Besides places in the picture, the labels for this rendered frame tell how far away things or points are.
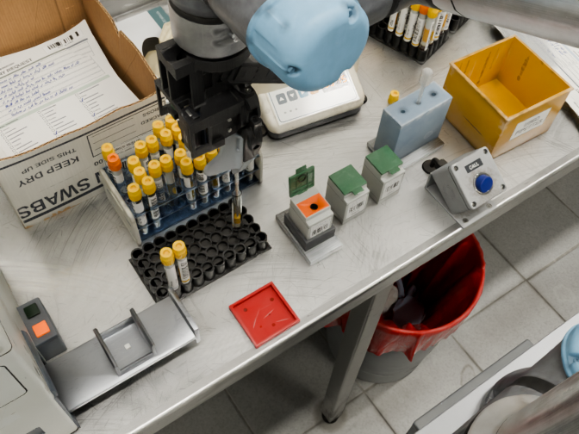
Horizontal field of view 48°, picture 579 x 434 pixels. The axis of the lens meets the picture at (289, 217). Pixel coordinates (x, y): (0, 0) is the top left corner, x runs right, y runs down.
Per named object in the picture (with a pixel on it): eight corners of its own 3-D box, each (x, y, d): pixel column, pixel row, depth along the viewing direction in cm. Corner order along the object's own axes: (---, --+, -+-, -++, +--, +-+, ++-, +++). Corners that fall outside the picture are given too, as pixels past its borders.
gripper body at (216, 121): (158, 117, 70) (144, 29, 60) (227, 85, 73) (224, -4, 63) (195, 165, 67) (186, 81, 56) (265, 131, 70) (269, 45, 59)
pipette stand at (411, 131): (395, 176, 99) (408, 133, 91) (366, 145, 102) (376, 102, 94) (443, 146, 103) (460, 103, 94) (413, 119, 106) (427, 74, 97)
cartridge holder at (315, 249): (309, 267, 90) (312, 254, 87) (275, 220, 94) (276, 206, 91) (341, 249, 92) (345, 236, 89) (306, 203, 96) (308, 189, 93)
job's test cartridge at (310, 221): (306, 248, 90) (309, 223, 85) (287, 223, 92) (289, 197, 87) (329, 235, 91) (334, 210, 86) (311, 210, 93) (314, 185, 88)
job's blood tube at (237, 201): (235, 238, 92) (234, 198, 83) (230, 232, 92) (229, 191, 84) (243, 233, 92) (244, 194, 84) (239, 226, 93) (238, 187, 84)
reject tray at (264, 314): (256, 349, 83) (256, 347, 83) (228, 308, 86) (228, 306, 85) (300, 322, 86) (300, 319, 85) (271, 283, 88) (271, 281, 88)
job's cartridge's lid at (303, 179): (289, 175, 83) (288, 172, 83) (290, 199, 87) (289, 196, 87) (315, 163, 84) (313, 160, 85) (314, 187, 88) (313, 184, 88)
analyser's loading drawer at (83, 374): (44, 433, 74) (31, 420, 70) (21, 386, 77) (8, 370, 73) (201, 340, 81) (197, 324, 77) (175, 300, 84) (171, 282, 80)
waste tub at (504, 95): (486, 164, 101) (507, 120, 93) (433, 107, 107) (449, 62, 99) (549, 132, 106) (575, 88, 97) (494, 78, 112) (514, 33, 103)
